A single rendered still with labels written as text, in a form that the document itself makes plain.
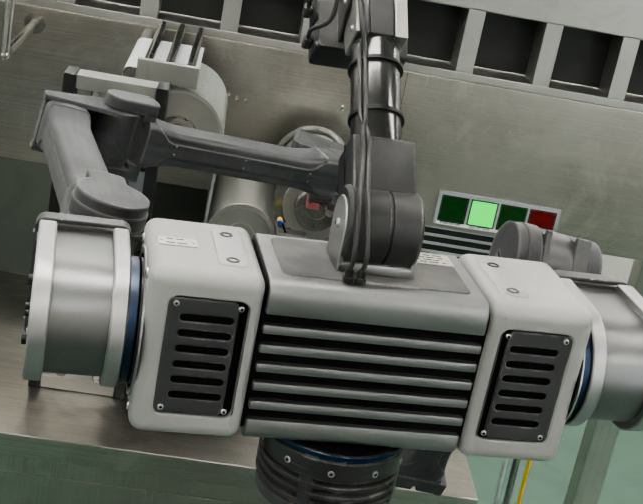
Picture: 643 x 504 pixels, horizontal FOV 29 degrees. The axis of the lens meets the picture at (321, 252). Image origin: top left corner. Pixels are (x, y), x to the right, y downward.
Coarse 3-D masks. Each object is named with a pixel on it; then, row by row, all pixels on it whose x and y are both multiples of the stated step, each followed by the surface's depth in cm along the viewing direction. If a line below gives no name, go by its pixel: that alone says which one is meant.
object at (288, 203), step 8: (288, 192) 212; (296, 192) 212; (288, 200) 213; (288, 208) 213; (288, 216) 214; (288, 224) 214; (296, 224) 214; (312, 232) 215; (320, 232) 215; (328, 232) 215
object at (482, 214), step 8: (472, 208) 249; (480, 208) 249; (488, 208) 249; (496, 208) 249; (472, 216) 250; (480, 216) 250; (488, 216) 250; (472, 224) 250; (480, 224) 250; (488, 224) 250
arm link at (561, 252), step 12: (540, 228) 136; (552, 240) 135; (564, 240) 136; (576, 240) 135; (588, 240) 135; (552, 252) 134; (564, 252) 134; (576, 252) 135; (588, 252) 135; (552, 264) 134; (564, 264) 134; (576, 264) 135
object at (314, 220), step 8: (304, 192) 211; (296, 200) 212; (304, 200) 211; (296, 208) 211; (304, 208) 212; (320, 208) 212; (296, 216) 212; (304, 216) 212; (312, 216) 212; (320, 216) 213; (304, 224) 212; (312, 224) 213; (320, 224) 213; (328, 224) 213
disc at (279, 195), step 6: (282, 186) 212; (276, 192) 212; (282, 192) 212; (300, 192) 213; (276, 198) 213; (282, 198) 213; (276, 204) 213; (282, 204) 213; (276, 210) 214; (282, 210) 214; (276, 216) 214; (282, 216) 214; (276, 222) 214; (288, 228) 215; (324, 240) 216
